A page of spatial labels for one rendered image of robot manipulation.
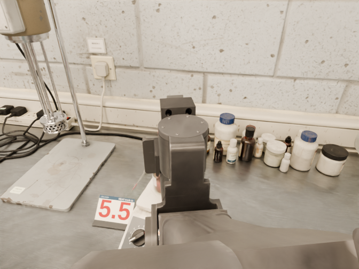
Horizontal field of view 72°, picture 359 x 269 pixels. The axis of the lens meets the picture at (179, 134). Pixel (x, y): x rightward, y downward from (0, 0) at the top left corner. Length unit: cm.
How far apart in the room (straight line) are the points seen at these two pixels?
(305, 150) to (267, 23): 38
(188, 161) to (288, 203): 50
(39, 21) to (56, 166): 41
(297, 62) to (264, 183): 39
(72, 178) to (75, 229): 17
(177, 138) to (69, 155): 65
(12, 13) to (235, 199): 64
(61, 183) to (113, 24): 52
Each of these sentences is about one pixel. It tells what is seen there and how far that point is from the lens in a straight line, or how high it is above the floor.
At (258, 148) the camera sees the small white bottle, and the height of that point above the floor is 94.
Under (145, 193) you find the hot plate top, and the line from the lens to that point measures 57.
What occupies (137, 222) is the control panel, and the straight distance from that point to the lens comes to 55.
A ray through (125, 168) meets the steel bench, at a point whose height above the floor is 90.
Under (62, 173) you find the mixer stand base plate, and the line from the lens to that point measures 81.
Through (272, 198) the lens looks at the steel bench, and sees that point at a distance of 71.
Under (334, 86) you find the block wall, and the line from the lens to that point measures 92.
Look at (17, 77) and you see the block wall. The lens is 120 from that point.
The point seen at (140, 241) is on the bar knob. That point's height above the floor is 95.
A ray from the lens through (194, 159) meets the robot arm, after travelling 25.
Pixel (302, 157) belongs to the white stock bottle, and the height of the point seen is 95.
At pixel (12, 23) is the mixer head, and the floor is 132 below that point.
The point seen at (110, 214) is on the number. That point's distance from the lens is 64.
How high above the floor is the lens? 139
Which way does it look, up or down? 32 degrees down
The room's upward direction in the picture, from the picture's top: straight up
